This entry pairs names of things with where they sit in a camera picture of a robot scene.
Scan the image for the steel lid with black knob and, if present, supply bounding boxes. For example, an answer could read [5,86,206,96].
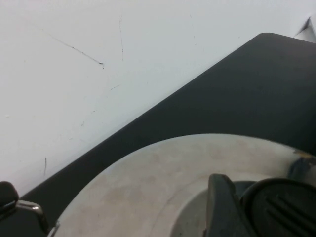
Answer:
[48,133,316,237]

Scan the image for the stainless steel pot black handles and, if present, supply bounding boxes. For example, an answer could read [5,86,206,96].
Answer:
[0,181,60,237]

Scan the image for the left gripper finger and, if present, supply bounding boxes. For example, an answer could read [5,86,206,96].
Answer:
[203,173,255,237]

